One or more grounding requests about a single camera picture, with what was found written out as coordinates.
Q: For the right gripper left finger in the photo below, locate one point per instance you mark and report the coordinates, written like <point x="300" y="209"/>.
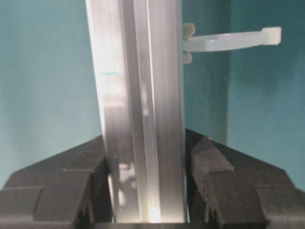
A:
<point x="66" y="191"/>

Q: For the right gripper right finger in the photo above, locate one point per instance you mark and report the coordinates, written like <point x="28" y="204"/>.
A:
<point x="227" y="189"/>

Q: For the teal table cloth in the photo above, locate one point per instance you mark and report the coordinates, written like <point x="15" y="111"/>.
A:
<point x="252" y="100"/>

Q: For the right white cable tie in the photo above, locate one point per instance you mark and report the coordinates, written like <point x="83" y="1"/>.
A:
<point x="226" y="41"/>

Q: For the large aluminium rail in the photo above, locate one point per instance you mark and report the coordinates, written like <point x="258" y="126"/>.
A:
<point x="138" y="65"/>

